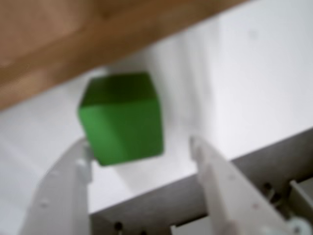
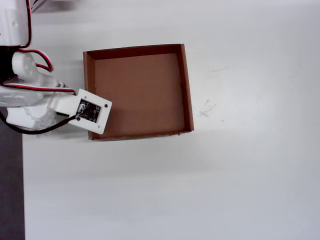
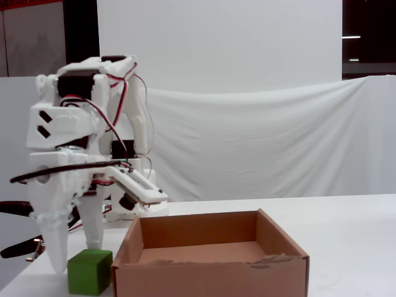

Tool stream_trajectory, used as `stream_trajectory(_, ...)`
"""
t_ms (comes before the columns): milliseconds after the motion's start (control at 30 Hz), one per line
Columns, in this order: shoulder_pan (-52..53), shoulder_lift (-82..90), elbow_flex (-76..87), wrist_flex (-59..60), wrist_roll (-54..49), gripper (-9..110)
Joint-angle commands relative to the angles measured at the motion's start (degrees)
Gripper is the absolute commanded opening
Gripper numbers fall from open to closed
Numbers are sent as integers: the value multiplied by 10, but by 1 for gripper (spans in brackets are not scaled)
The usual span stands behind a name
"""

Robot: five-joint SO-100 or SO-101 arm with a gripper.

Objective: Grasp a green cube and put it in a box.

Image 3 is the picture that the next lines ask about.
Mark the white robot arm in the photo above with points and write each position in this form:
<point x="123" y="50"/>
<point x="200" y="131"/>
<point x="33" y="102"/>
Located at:
<point x="62" y="127"/>

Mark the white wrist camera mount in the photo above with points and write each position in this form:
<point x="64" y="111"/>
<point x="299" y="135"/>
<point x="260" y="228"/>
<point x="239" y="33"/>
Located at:
<point x="148" y="195"/>

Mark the green cube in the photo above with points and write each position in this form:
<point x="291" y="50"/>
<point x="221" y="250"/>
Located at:
<point x="88" y="275"/>

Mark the brown cardboard box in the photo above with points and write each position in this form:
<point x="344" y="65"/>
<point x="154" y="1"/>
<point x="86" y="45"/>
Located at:
<point x="201" y="278"/>

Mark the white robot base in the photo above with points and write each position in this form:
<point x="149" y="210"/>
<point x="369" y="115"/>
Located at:
<point x="157" y="210"/>

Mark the white cloth backdrop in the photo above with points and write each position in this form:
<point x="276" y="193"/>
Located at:
<point x="263" y="139"/>

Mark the white backdrop board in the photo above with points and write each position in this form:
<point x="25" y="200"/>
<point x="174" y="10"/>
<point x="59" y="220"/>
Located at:
<point x="216" y="40"/>

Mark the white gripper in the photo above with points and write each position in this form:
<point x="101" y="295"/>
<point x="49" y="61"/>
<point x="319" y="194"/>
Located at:
<point x="63" y="182"/>

